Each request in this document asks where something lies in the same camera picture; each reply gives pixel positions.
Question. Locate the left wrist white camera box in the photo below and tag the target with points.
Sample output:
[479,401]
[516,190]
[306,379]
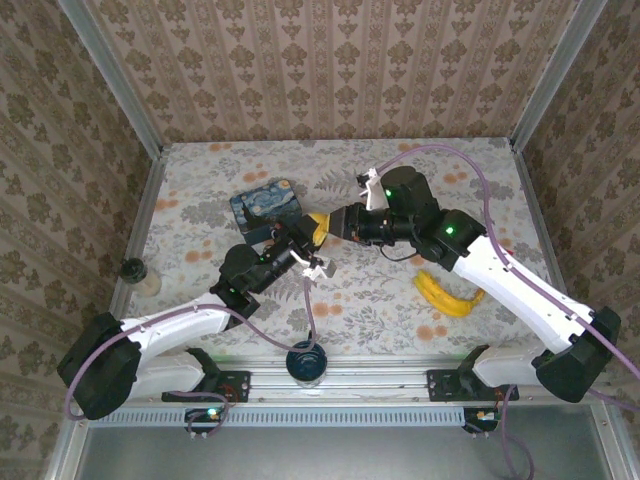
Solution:
[320,267]

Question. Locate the aluminium table side rail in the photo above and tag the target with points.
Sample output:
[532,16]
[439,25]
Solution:
[135,250]
[537,210]

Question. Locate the small controller board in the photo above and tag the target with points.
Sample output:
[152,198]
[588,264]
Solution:
[205,417]
[481,419]

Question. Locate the floral patterned tablecloth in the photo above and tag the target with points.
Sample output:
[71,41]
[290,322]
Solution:
[360,310]

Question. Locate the aluminium mounting rail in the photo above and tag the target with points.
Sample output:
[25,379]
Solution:
[360,385]

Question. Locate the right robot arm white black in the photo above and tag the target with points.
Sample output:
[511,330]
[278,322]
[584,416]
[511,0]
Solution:
[515,290]

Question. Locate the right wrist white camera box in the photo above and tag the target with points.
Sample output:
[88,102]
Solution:
[374,192]

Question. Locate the yellow banana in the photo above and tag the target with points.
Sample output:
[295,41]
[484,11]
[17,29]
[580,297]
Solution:
[445,300]

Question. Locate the glass jar with dark lid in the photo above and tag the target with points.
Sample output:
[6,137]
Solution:
[140,277]

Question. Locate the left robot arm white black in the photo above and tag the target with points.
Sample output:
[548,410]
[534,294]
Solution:
[170,322]

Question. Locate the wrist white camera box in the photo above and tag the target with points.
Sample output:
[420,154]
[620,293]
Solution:
[374,192]
[320,267]

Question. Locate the starry night mouse pad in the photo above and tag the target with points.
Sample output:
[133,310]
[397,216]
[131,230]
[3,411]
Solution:
[267,205]

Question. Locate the small red object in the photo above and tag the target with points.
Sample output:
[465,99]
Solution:
[508,252]

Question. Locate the aluminium frame post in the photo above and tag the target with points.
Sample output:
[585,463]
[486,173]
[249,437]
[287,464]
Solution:
[550,75]
[115,80]

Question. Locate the dark blue round jar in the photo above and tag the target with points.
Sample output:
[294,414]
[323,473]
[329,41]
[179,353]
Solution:
[306,362]

